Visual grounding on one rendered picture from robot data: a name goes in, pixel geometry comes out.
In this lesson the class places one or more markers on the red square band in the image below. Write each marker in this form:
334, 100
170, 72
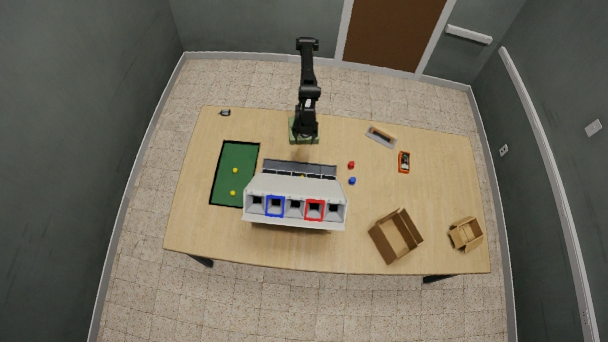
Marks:
314, 201

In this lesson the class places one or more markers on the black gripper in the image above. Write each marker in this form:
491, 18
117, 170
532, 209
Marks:
314, 131

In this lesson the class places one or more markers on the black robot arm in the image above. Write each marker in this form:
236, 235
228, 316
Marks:
310, 92

